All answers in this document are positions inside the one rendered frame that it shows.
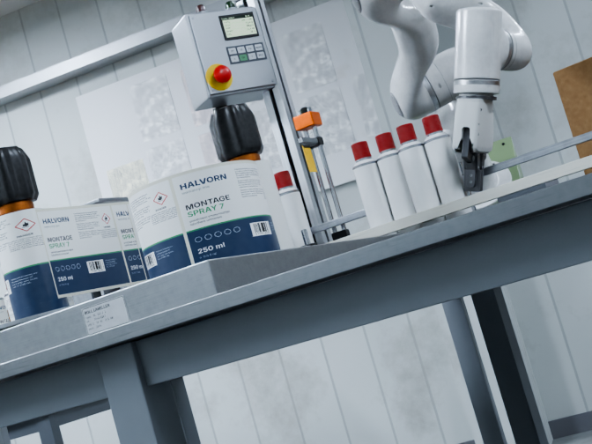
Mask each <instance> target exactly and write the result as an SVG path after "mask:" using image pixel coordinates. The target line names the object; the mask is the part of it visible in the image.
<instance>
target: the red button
mask: <svg viewBox="0 0 592 444"><path fill-rule="evenodd" d="M213 76H214V78H215V79H216V80H217V81H218V82H219V83H222V84H224V83H226V82H228V81H229V80H230V79H231V76H232V73H231V71H230V69H229V68H228V67H226V66H225V65H219V66H218V67H216V68H215V70H214V71H213Z"/></svg>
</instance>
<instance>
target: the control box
mask: <svg viewBox="0 0 592 444"><path fill-rule="evenodd" d="M251 11H252V12H253V14H254V17H255V22H256V26H257V29H258V33H259V36H256V37H249V38H243V39H237V40H229V41H225V37H224V35H223V31H222V28H221V25H220V22H219V18H218V16H223V15H230V14H236V13H243V12H251ZM172 32H173V36H174V41H175V45H176V47H177V51H178V54H179V57H180V60H181V66H182V69H183V73H184V76H185V79H186V82H187V86H188V89H189V95H190V98H191V101H192V104H193V108H194V110H195V111H200V110H205V109H210V108H215V107H220V106H224V105H227V106H229V105H233V104H241V103H246V102H251V101H257V100H262V99H263V93H264V92H267V91H271V90H272V89H273V88H274V87H275V84H276V83H277V81H276V79H275V75H274V72H273V69H272V66H271V63H270V58H269V54H268V51H267V48H266V45H265V41H264V38H263V33H262V30H261V27H260V24H259V20H258V17H257V14H256V11H255V7H252V6H249V7H241V8H234V9H227V10H220V11H207V12H199V13H192V14H186V15H184V16H183V18H182V19H181V20H180V21H179V23H178V24H177V25H176V26H175V28H174V29H173V31H172ZM257 42H262V43H263V46H264V50H265V53H266V56H267V59H264V60H259V61H253V62H246V63H236V64H230V61H229V57H228V54H227V51H226V47H232V46H239V45H245V44H251V43H257ZM219 65H225V66H226V67H228V68H229V69H230V71H231V73H232V76H231V79H230V80H229V81H228V82H226V83H224V84H222V83H219V82H218V81H217V80H216V79H215V78H214V76H213V71H214V70H215V68H216V67H218V66H219Z"/></svg>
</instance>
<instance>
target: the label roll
mask: <svg viewBox="0 0 592 444"><path fill-rule="evenodd" d="M128 199H129V205H130V208H131V211H132V215H133V219H134V221H135V225H136V229H137V234H138V238H139V240H140V244H141V248H142V250H143V254H144V259H145V263H146V267H147V270H148V273H149V277H150V279H152V278H156V277H159V276H162V275H165V274H167V273H170V272H172V271H175V270H179V269H182V268H185V267H188V266H190V265H193V264H196V263H200V262H202V261H205V260H209V259H216V258H222V257H228V256H236V255H247V254H254V253H261V252H267V251H274V250H280V246H279V243H278V237H277V234H276V231H275V227H274V225H273V221H272V218H271V215H270V209H269V206H268V203H267V200H266V196H265V194H264V190H263V185H262V182H261V178H260V175H259V172H258V169H257V165H256V163H255V162H254V161H253V160H235V161H227V162H222V163H217V164H212V165H208V166H201V167H198V168H194V169H190V170H187V171H184V172H181V173H178V174H173V175H170V176H167V177H165V178H162V179H159V180H157V181H153V182H151V183H149V184H146V185H144V186H143V187H141V188H139V189H136V190H135V191H133V192H132V193H130V194H129V196H128Z"/></svg>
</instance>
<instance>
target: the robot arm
mask: <svg viewBox="0 0 592 444"><path fill-rule="evenodd" d="M351 2H352V3H353V5H354V7H355V9H356V10H357V11H358V12H359V13H360V14H361V15H362V16H363V17H364V18H366V19H368V20H370V21H372V22H374V23H376V24H380V25H384V26H390V27H391V29H392V31H393V34H394V36H395V39H396V43H397V46H398V50H399V55H398V57H397V61H396V66H395V68H394V71H393V75H392V78H391V83H390V99H391V101H392V104H393V106H394V108H395V110H396V112H397V113H398V114H399V115H400V116H402V117H403V118H405V119H407V120H417V119H421V118H423V117H425V116H427V115H429V114H431V113H433V112H434V111H436V110H437V112H436V113H435V114H436V115H439V118H440V123H441V126H442V128H443V132H445V133H447V134H449V135H450V138H451V141H452V148H453V150H454V151H455V156H456V158H457V161H458V162H462V165H463V168H464V179H463V190H464V191H471V194H472V195H474V194H476V193H479V192H482V191H485V190H488V189H492V188H495V187H498V186H500V185H503V184H506V183H509V182H511V181H512V175H511V173H510V171H509V169H508V168H507V169H504V170H501V171H498V172H496V173H493V174H488V175H486V176H484V168H485V167H489V166H492V165H495V164H497V163H499V162H496V161H491V159H490V157H489V154H488V153H489V152H490V151H491V150H492V146H493V100H497V97H493V95H496V94H500V71H501V70H503V71H515V70H521V69H523V68H525V67H526V66H527V65H528V64H529V62H530V60H531V57H532V46H531V43H530V40H529V38H528V36H527V34H526V33H525V32H524V31H523V30H522V28H521V27H520V26H519V25H518V24H517V23H516V22H515V20H514V19H513V18H512V17H511V16H510V15H509V14H508V13H507V12H506V11H505V10H503V9H502V8H501V7H500V6H498V5H497V4H496V3H494V2H493V1H491V0H351ZM436 24H439V25H442V26H446V27H449V28H452V29H454V30H455V47H453V48H449V49H447V50H445V51H443V52H441V53H439V54H438V55H436V54H437V51H438V46H439V34H438V29H437V26H436Z"/></svg>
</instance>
